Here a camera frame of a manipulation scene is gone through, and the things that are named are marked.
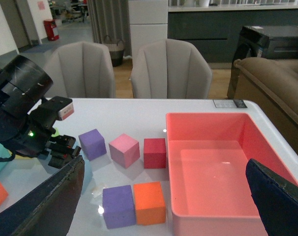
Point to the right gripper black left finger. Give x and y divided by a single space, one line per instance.
47 210

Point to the table label sticker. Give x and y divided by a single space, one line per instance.
227 103

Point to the purple foam block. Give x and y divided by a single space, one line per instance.
93 144
118 205

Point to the pink plastic bin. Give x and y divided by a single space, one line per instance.
207 154

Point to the woven basket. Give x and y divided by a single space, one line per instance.
116 49

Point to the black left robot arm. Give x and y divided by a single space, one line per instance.
27 117

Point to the brown sofa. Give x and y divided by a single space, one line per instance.
273 86

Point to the white pillar cabinet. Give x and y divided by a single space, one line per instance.
148 20

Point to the red cabinet box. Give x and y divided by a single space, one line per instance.
51 29

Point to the grey armchair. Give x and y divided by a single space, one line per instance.
81 70
170 69

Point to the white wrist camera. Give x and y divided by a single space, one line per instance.
66 111

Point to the dark grey counter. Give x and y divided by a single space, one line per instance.
214 30

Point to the grey armchair right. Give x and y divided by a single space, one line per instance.
170 69

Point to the purple foam block far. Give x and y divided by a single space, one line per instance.
93 144

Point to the pink foam block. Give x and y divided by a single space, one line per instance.
124 150

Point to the red foam block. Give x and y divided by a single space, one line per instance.
154 153

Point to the grey curtain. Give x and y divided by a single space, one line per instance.
109 17

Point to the grey armchair left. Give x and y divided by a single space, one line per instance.
81 70

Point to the orange foam block near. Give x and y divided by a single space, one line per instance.
150 204

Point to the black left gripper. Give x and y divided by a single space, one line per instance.
36 138

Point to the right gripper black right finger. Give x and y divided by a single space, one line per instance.
275 198

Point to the purple foam block near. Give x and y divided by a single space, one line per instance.
118 205

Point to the green foam block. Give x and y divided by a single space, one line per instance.
56 133

